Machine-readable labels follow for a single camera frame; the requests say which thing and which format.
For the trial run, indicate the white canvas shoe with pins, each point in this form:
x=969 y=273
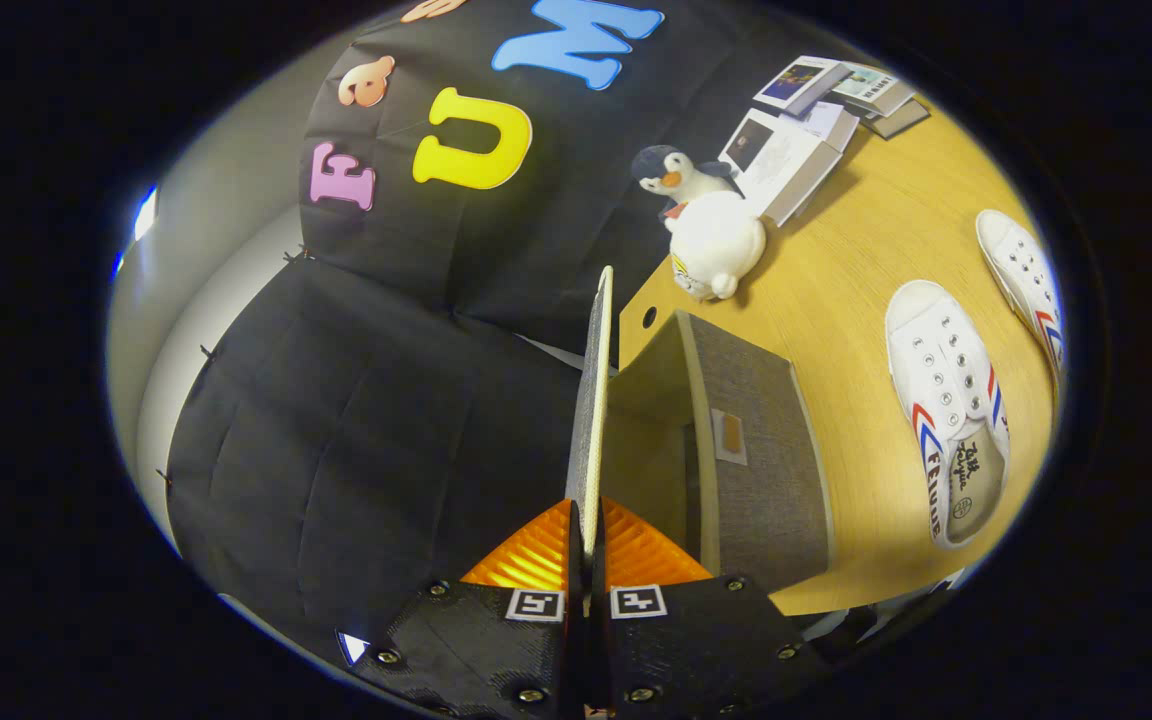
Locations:
x=941 y=380
x=1021 y=265

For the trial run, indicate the book with pale green cover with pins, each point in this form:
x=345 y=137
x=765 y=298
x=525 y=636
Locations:
x=871 y=85

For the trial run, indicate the white plush toy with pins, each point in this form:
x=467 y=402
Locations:
x=716 y=240

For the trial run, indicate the large ceiling light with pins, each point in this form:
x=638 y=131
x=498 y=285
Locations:
x=146 y=213

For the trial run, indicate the book with blue picture cover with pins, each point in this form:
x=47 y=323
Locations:
x=796 y=82

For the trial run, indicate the white book with dark portrait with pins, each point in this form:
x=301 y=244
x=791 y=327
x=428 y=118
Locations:
x=781 y=160

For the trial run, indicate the penguin plush toy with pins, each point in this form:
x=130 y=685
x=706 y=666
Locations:
x=691 y=180

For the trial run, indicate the dark grey book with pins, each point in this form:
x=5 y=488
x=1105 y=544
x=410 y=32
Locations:
x=901 y=118

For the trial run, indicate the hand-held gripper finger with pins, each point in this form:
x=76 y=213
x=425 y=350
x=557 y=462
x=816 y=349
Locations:
x=598 y=650
x=577 y=650

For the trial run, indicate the black backdrop cloth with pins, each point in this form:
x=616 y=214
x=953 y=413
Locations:
x=336 y=430

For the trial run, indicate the grey fabric storage box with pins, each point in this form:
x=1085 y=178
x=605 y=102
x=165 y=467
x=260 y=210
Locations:
x=766 y=470

